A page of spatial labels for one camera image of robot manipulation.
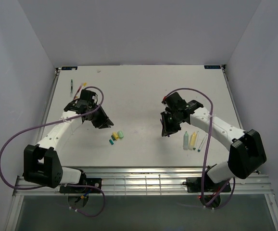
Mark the left blue corner label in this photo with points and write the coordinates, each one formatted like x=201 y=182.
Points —
x=70 y=68

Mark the yellow highlighter cap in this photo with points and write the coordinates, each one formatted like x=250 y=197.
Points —
x=115 y=135

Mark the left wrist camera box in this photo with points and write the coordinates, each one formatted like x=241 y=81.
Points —
x=89 y=97

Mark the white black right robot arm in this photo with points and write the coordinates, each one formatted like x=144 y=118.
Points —
x=246 y=150

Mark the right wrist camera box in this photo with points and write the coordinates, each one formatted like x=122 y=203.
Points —
x=174 y=101

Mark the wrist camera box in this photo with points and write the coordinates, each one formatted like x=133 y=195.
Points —
x=89 y=97
x=174 y=101

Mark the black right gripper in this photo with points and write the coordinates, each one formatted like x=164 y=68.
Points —
x=167 y=129

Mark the red yellow thin pen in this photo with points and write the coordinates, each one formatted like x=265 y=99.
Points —
x=76 y=96

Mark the white green thin pen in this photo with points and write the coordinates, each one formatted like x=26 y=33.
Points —
x=196 y=141

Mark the green highlighter pen body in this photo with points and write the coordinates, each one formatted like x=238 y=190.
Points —
x=185 y=141

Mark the green highlighter cap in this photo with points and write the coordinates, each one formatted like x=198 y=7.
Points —
x=120 y=134

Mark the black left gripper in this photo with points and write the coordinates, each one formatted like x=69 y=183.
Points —
x=104 y=117

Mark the yellow highlighter pen body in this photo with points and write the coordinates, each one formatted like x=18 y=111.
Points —
x=192 y=141

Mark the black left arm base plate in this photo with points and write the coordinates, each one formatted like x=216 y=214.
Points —
x=91 y=185

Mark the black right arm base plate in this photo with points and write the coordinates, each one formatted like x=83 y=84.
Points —
x=193 y=185

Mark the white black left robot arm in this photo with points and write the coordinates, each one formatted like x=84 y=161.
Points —
x=41 y=161

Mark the green capped thin pen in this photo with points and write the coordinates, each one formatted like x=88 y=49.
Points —
x=71 y=88

